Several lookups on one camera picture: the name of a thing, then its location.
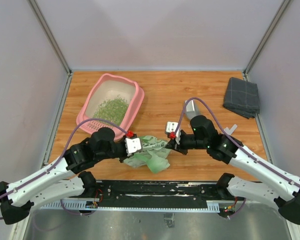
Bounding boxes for folded dark grey cloth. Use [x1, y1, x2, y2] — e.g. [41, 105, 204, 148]
[223, 77, 260, 119]

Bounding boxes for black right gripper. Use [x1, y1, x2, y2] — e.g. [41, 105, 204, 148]
[166, 130, 209, 155]

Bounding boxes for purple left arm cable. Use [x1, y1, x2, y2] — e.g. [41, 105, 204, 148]
[0, 118, 130, 220]

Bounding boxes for green cat litter bag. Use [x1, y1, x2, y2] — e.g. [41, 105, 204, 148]
[123, 135, 171, 174]

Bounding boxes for green cat litter pellets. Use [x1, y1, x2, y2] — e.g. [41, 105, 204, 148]
[93, 95, 129, 126]

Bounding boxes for grey slotted cable duct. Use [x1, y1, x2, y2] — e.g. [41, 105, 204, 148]
[41, 198, 220, 213]

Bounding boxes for pink litter box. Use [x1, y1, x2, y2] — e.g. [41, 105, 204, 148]
[76, 73, 145, 141]

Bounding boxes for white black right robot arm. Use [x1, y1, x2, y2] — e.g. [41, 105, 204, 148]
[165, 115, 300, 225]

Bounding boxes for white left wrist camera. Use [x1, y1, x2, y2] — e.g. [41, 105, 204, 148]
[124, 131, 142, 157]

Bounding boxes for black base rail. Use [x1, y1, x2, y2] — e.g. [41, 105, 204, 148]
[78, 180, 235, 207]

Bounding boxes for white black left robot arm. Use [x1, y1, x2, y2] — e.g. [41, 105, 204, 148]
[0, 127, 142, 225]

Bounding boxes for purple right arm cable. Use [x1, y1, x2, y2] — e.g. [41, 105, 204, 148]
[173, 97, 300, 218]

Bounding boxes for grey metal scoop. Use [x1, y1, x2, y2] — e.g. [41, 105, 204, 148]
[185, 100, 201, 120]

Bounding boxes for white plastic bag clip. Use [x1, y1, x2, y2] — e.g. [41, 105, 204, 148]
[224, 124, 238, 136]

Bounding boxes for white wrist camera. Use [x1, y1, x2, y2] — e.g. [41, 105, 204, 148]
[165, 121, 181, 145]
[124, 131, 142, 157]

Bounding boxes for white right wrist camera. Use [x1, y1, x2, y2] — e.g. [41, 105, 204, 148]
[165, 121, 181, 145]

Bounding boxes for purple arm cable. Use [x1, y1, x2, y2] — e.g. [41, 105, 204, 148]
[173, 97, 300, 218]
[0, 118, 130, 220]

